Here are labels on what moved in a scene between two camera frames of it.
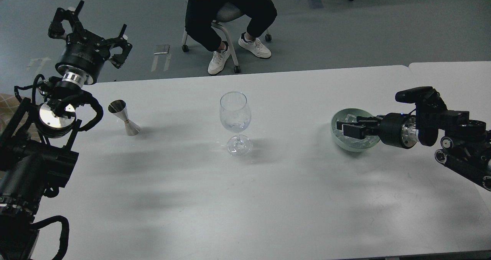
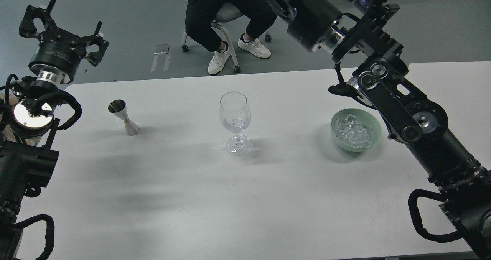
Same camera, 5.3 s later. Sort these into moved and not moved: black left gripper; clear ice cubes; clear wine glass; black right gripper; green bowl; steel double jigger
Moved: black left gripper; black right gripper
Not moved: steel double jigger; green bowl; clear wine glass; clear ice cubes
